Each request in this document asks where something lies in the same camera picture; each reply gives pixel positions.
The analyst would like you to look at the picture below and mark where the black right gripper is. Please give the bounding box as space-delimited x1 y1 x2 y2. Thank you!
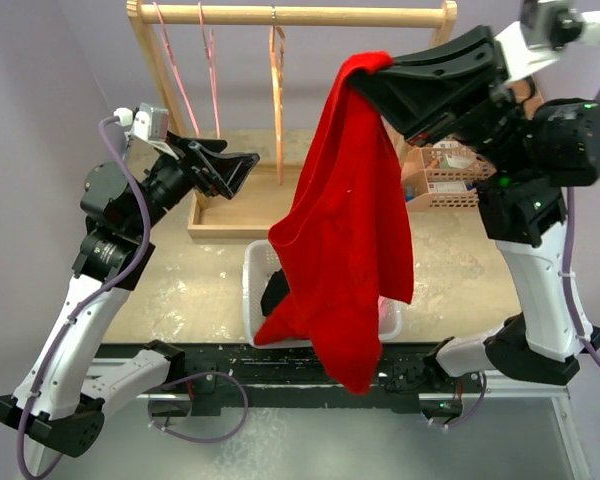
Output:
346 23 532 173

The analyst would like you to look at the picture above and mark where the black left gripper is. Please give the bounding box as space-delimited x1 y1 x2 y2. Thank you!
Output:
128 129 256 236

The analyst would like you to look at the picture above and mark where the pink wire hanger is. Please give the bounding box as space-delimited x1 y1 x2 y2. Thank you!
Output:
153 1 200 136
198 2 221 138

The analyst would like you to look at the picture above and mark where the black t shirt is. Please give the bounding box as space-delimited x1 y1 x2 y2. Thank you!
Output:
260 269 290 317

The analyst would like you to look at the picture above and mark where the red t shirt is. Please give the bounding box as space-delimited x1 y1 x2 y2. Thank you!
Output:
254 51 415 395

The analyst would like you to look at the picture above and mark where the wooden hanger with metal hook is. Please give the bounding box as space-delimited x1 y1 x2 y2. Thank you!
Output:
269 5 286 185

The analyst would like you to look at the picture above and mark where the pink t shirt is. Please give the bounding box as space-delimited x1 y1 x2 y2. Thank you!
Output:
378 296 391 326

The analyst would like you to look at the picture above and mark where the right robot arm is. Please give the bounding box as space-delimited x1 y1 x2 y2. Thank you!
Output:
350 23 600 391

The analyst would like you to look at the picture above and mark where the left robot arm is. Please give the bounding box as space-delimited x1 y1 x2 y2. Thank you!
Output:
0 133 260 458

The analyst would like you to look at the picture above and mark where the wooden clothes rack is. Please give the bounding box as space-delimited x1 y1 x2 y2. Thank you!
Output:
126 1 458 239

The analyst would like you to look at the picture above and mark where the peach plastic file organizer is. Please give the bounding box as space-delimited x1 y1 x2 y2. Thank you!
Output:
397 136 495 212

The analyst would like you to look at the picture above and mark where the white plastic basket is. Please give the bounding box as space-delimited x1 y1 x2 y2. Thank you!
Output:
242 240 405 349

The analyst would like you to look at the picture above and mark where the white box with red logo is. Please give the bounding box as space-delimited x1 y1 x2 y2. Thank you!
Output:
428 181 468 194

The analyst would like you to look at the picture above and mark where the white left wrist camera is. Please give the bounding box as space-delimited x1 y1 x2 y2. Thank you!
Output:
113 102 177 158

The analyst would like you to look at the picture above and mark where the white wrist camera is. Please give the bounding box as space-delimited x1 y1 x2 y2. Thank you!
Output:
495 0 600 84
113 102 177 158

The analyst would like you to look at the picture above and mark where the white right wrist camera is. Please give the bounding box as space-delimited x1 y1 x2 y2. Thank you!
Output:
495 0 600 84

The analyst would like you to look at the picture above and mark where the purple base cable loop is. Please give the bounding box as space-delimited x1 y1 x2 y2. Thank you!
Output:
147 369 250 445

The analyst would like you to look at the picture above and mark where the aluminium rail frame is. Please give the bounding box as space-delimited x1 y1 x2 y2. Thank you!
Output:
14 130 594 480

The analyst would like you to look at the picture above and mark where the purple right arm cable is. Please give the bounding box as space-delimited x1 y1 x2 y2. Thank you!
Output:
562 64 600 385

